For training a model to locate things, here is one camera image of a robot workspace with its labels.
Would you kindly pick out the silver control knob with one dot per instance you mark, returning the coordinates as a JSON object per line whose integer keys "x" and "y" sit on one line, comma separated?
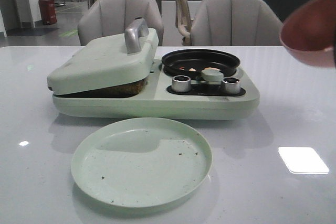
{"x": 230, "y": 85}
{"x": 181, "y": 84}

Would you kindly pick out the grey upholstered chair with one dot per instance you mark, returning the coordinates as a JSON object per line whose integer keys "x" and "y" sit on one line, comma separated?
{"x": 111, "y": 17}
{"x": 235, "y": 23}

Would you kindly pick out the light green round plate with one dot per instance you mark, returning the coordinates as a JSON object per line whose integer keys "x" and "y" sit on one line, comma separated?
{"x": 141, "y": 163}

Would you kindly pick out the green breakfast maker lid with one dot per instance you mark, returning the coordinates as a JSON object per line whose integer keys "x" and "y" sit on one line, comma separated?
{"x": 108, "y": 61}

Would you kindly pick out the green breakfast maker base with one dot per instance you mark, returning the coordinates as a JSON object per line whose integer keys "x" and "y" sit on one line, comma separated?
{"x": 155, "y": 101}

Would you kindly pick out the pink bowl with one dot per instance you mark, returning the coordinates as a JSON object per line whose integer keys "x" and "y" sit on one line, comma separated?
{"x": 308, "y": 34}

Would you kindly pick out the right grey upholstered chair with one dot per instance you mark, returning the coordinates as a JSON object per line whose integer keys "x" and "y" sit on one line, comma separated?
{"x": 235, "y": 23}

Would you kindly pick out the bread slice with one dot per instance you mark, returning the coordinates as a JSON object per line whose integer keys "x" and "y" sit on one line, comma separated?
{"x": 121, "y": 91}

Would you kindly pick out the beige plastic chair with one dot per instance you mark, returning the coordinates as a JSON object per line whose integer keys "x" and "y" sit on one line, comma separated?
{"x": 183, "y": 21}

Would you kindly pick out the left grey upholstered chair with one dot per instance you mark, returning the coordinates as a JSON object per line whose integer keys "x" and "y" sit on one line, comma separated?
{"x": 111, "y": 17}

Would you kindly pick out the left silver control knob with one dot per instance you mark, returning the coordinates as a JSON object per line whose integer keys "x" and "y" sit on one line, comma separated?
{"x": 181, "y": 84}

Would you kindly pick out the black round frying pan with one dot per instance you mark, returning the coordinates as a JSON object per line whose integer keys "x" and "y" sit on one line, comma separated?
{"x": 199, "y": 59}

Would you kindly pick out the shrimp with red tail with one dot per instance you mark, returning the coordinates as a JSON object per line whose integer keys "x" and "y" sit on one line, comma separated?
{"x": 211, "y": 68}

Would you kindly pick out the red trash bin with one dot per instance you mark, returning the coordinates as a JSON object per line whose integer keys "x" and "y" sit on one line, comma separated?
{"x": 47, "y": 12}

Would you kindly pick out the right silver control knob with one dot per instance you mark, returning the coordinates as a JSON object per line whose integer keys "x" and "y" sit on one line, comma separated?
{"x": 230, "y": 85}

